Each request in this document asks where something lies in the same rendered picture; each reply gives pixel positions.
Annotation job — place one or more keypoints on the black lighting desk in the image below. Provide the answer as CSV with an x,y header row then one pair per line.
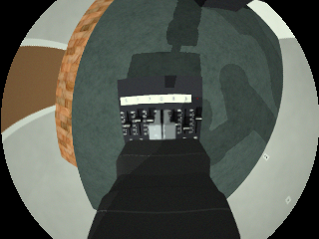
x,y
140,98

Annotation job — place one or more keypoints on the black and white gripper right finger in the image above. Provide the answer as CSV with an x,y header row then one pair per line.
x,y
168,128

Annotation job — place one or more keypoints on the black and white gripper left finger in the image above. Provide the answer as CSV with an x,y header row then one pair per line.
x,y
155,128

